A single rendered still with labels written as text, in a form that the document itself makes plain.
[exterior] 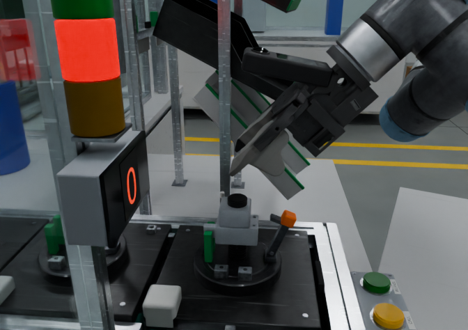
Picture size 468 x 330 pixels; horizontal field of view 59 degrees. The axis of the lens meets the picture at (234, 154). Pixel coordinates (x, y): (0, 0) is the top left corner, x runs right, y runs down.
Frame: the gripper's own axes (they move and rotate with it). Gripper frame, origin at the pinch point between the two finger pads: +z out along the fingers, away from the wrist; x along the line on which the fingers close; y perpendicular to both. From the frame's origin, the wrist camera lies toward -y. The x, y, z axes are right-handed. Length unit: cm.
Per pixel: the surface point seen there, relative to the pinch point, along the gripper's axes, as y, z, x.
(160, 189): 3, 39, 48
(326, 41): 64, -24, 392
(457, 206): 61, -16, 45
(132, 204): -7.5, 4.6, -19.2
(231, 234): 8.2, 8.8, -2.2
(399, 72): 141, -55, 390
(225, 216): 5.4, 7.1, -2.2
